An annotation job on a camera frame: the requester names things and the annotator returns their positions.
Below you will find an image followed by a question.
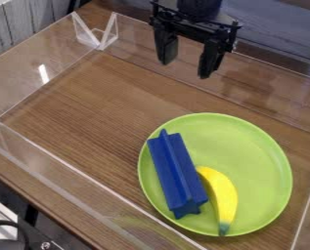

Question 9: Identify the black cable bottom left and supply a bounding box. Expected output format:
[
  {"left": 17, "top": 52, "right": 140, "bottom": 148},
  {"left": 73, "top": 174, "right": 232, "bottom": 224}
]
[{"left": 0, "top": 220, "right": 32, "bottom": 250}]

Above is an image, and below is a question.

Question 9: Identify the yellow toy banana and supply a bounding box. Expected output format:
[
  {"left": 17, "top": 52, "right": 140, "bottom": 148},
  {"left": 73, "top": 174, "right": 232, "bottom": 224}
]
[{"left": 197, "top": 166, "right": 238, "bottom": 236}]

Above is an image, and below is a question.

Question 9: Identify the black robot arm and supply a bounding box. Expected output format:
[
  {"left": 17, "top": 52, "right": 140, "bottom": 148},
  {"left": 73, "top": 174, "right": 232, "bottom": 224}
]
[{"left": 150, "top": 0, "right": 242, "bottom": 79}]

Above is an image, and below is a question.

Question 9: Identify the clear acrylic corner bracket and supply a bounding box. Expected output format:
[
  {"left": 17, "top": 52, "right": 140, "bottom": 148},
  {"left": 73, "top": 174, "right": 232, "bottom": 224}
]
[{"left": 72, "top": 12, "right": 120, "bottom": 51}]

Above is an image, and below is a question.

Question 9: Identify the green round plate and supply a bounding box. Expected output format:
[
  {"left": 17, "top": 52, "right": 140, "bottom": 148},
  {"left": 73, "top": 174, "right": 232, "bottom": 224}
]
[{"left": 138, "top": 112, "right": 293, "bottom": 236}]

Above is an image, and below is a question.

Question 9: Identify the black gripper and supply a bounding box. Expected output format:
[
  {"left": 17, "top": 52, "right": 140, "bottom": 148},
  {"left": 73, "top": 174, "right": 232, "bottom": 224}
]
[{"left": 150, "top": 0, "right": 242, "bottom": 79}]

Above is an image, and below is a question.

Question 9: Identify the blue cross-shaped block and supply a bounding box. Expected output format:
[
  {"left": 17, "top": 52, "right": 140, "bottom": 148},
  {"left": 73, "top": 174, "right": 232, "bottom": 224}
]
[{"left": 147, "top": 129, "right": 209, "bottom": 220}]

